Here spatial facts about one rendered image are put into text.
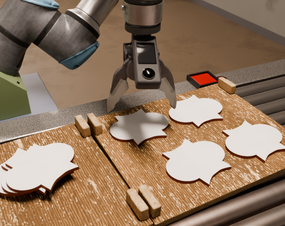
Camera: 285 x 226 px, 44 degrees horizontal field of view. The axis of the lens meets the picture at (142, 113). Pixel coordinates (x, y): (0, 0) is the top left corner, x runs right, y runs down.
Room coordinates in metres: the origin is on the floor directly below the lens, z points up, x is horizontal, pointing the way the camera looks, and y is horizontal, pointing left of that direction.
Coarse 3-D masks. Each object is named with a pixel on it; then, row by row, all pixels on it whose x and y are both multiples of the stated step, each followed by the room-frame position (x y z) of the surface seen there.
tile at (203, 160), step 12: (192, 144) 0.60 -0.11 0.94; (204, 144) 0.60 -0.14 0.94; (216, 144) 0.60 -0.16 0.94; (168, 156) 0.56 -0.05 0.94; (180, 156) 0.56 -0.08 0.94; (192, 156) 0.56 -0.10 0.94; (204, 156) 0.56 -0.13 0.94; (216, 156) 0.56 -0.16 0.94; (168, 168) 0.53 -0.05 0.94; (180, 168) 0.53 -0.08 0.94; (192, 168) 0.53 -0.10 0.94; (204, 168) 0.53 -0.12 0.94; (216, 168) 0.53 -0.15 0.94; (228, 168) 0.53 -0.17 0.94; (180, 180) 0.49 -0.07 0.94; (192, 180) 0.49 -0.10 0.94; (204, 180) 0.49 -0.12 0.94
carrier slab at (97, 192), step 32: (64, 128) 0.67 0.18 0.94; (0, 160) 0.56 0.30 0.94; (96, 160) 0.56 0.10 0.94; (64, 192) 0.47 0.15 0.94; (96, 192) 0.47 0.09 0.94; (0, 224) 0.40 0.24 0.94; (32, 224) 0.40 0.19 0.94; (64, 224) 0.40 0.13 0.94; (96, 224) 0.40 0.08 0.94; (128, 224) 0.40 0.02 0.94
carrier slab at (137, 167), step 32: (224, 96) 0.82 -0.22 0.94; (192, 128) 0.67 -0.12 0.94; (224, 128) 0.67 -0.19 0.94; (128, 160) 0.56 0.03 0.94; (160, 160) 0.56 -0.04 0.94; (224, 160) 0.56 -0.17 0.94; (256, 160) 0.56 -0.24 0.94; (160, 192) 0.47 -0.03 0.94; (192, 192) 0.47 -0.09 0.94; (224, 192) 0.47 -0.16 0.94; (160, 224) 0.40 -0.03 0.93
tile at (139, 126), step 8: (136, 112) 0.73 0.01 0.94; (144, 112) 0.73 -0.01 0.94; (120, 120) 0.69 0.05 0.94; (128, 120) 0.69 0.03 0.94; (136, 120) 0.69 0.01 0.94; (144, 120) 0.69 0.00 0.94; (152, 120) 0.69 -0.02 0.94; (160, 120) 0.69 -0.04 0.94; (112, 128) 0.66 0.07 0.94; (120, 128) 0.66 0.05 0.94; (128, 128) 0.66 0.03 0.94; (136, 128) 0.66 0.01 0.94; (144, 128) 0.66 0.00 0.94; (152, 128) 0.66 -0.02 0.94; (160, 128) 0.66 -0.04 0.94; (112, 136) 0.64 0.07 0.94; (120, 136) 0.63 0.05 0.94; (128, 136) 0.63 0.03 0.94; (136, 136) 0.63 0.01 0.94; (144, 136) 0.63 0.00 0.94; (152, 136) 0.63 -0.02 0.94; (160, 136) 0.64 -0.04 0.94; (136, 144) 0.61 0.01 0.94
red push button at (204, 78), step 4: (192, 76) 0.95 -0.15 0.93; (196, 76) 0.95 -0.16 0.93; (200, 76) 0.95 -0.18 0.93; (204, 76) 0.95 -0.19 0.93; (208, 76) 0.95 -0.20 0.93; (196, 80) 0.92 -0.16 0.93; (200, 80) 0.92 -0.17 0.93; (204, 80) 0.92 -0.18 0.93; (208, 80) 0.92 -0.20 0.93; (212, 80) 0.92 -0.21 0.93; (216, 80) 0.92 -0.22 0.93; (200, 84) 0.90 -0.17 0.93
